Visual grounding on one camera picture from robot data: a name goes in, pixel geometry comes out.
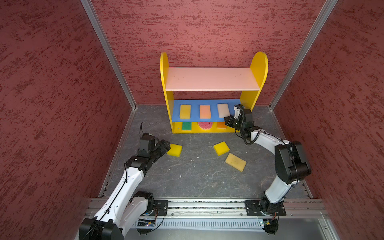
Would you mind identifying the left aluminium corner post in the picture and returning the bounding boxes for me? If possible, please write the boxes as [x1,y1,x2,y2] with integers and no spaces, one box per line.
[81,0,137,111]

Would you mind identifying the smiley face sponge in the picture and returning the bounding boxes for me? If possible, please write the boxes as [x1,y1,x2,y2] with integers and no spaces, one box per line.
[198,122,213,131]

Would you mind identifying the green yellow sponge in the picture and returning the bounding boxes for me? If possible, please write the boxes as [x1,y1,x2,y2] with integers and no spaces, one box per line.
[182,122,192,131]

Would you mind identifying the aluminium corner post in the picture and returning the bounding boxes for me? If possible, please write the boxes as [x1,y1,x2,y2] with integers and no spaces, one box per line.
[269,0,338,112]
[81,0,137,111]

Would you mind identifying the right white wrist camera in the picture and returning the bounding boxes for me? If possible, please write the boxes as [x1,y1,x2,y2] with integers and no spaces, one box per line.
[234,105,241,119]

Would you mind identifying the bright yellow sponge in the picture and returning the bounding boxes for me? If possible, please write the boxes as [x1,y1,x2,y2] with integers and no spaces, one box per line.
[213,141,230,156]
[167,144,183,157]

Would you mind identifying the left circuit board with wires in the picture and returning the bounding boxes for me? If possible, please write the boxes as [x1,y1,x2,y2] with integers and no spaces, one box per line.
[137,209,167,235]

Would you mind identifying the right circuit board with wires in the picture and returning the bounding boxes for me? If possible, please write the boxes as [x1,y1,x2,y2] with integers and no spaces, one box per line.
[263,212,279,235]

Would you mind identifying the dark yellow sponge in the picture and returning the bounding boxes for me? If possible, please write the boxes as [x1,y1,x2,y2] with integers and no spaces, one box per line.
[179,105,192,120]

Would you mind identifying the circuit board with wires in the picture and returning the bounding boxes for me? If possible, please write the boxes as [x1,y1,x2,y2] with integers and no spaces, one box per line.
[137,209,167,235]
[263,212,279,235]

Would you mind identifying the salmon pink sponge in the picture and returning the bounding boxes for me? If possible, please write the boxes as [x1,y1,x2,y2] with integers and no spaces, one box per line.
[200,105,212,120]

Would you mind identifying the right aluminium corner post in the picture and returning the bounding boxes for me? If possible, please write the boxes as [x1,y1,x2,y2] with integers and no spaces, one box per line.
[269,0,338,112]

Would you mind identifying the tan yellow sponge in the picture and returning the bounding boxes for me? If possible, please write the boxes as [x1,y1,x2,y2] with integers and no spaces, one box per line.
[225,153,247,172]

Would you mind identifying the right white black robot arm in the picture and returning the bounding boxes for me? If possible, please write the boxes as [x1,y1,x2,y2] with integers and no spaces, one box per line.
[224,104,312,216]

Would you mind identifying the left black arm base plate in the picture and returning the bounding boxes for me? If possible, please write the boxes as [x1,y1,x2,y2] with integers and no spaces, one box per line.
[144,200,169,216]

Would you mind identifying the yellow shelf pink blue boards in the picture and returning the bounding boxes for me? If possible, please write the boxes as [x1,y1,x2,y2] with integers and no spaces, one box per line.
[160,52,269,134]

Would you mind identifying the pale pink sponge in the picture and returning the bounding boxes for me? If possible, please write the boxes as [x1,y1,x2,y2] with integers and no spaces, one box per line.
[217,104,231,119]

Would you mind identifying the orange sponge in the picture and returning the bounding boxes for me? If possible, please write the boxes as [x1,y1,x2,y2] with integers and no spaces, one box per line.
[217,122,228,130]

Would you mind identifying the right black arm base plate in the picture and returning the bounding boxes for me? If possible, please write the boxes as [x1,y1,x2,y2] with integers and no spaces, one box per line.
[244,198,287,217]

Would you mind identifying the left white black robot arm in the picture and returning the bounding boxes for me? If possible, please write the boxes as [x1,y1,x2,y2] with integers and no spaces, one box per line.
[79,133,171,240]

